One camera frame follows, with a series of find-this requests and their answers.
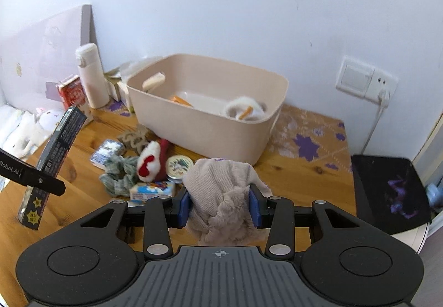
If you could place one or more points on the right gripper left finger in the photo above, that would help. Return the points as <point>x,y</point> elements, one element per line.
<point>161,214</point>

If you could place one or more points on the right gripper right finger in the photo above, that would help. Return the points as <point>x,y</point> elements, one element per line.
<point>277,215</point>

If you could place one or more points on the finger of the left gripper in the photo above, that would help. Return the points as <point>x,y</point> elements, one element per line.
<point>24,174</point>

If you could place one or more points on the cartoon print tissue pack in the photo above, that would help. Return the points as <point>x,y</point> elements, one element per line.
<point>142,192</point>

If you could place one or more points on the long black cardboard box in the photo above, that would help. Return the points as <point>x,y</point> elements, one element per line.
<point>49,164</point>

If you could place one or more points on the round tin with plant print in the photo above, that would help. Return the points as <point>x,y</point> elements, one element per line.
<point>177,166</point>

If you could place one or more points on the Hello Kitty plush toy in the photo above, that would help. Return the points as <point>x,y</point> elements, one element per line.
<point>151,164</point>

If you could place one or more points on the pink cloth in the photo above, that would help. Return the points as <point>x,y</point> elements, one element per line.
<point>219,189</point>

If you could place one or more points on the green plaid scrunchie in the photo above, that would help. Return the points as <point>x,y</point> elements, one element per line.
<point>120,175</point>

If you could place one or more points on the beige hair claw clip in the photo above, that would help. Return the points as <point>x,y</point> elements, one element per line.
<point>137,140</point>

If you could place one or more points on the blue white pocket tissue pack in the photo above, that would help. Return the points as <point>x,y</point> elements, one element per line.
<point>105,151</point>

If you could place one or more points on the white sheep plush toy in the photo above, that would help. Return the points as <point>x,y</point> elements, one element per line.
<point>23,132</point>

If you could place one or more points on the purple flower table mat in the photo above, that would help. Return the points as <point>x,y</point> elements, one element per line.
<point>312,137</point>

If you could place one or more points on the red milk carton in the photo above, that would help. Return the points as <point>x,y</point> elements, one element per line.
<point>72,94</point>

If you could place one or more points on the black tablet device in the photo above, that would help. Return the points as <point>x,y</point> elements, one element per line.
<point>389,193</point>

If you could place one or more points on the beige plastic storage basket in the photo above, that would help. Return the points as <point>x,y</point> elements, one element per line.
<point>208,84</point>

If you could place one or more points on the white thermos bottle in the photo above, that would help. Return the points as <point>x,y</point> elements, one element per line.
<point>92,75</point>

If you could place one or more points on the olive tissue box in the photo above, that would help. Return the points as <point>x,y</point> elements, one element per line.
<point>112,78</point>

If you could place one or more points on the white wall socket switch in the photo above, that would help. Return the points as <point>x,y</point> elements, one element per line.
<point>366,81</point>

